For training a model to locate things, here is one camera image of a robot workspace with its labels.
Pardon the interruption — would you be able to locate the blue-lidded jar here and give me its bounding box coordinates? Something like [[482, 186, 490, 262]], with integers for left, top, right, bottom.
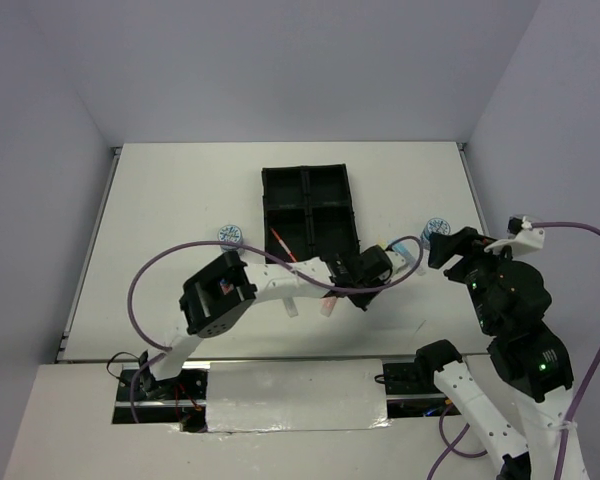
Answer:
[[217, 224, 244, 251], [420, 217, 451, 250]]

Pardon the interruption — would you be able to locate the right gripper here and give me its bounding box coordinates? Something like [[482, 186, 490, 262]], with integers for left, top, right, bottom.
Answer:
[[425, 221, 522, 331]]

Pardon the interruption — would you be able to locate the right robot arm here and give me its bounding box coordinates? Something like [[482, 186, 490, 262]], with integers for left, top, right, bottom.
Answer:
[[414, 224, 588, 479]]

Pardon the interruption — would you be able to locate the blue-lidded jar left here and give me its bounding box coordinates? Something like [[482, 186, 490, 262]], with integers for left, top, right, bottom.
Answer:
[[217, 224, 244, 251]]

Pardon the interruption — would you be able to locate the orange-red thin pen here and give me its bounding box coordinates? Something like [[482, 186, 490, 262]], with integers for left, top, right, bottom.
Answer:
[[269, 227, 298, 263]]

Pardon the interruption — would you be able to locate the blue-capped highlighter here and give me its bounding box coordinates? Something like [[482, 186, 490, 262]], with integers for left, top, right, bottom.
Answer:
[[391, 242, 426, 276]]

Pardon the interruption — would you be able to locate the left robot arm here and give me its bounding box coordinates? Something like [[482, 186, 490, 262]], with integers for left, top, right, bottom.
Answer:
[[137, 245, 406, 399]]

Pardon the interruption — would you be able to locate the black four-compartment organizer tray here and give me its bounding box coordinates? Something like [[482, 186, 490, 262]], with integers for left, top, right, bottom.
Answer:
[[261, 164, 360, 262]]

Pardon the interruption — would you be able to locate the orange-capped clear highlighter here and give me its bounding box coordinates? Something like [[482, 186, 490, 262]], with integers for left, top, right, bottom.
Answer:
[[283, 298, 299, 318]]

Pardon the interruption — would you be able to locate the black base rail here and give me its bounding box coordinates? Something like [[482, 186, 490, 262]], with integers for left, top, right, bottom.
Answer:
[[112, 358, 457, 434]]

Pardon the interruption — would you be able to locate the blue-lidded jar right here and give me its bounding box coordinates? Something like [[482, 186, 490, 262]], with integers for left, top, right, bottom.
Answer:
[[420, 217, 451, 250]]

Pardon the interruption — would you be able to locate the silver tape sheet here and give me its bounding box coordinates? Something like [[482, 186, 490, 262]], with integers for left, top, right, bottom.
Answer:
[[205, 359, 390, 433]]

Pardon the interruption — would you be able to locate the pink-capped marker bottle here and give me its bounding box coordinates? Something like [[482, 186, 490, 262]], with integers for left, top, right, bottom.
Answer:
[[219, 279, 234, 295]]

